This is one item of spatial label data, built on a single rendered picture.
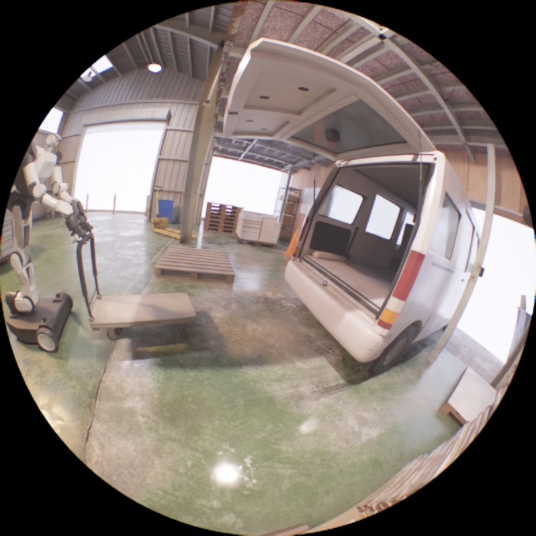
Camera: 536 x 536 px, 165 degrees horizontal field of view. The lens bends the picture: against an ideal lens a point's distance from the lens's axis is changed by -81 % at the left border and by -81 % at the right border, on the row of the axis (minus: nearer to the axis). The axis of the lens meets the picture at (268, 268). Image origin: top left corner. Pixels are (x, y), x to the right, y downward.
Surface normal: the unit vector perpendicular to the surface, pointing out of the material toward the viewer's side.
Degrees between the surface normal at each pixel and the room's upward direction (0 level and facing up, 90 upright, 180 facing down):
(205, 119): 90
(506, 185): 90
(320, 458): 0
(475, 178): 90
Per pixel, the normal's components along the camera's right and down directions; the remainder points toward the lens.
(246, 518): 0.21, -0.93
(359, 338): -0.89, -0.11
